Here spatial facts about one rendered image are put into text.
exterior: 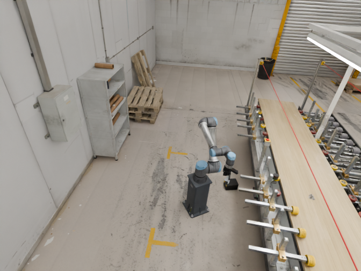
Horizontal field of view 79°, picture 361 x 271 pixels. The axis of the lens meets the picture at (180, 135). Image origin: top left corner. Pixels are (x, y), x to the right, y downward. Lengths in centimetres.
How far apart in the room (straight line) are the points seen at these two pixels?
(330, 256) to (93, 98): 346
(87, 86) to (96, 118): 56
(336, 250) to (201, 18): 840
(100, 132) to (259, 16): 749
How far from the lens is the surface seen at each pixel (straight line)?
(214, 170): 291
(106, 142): 409
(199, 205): 327
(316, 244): 249
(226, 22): 948
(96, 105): 374
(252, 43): 975
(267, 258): 246
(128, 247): 315
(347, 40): 244
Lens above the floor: 274
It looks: 34 degrees down
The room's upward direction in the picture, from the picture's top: 3 degrees clockwise
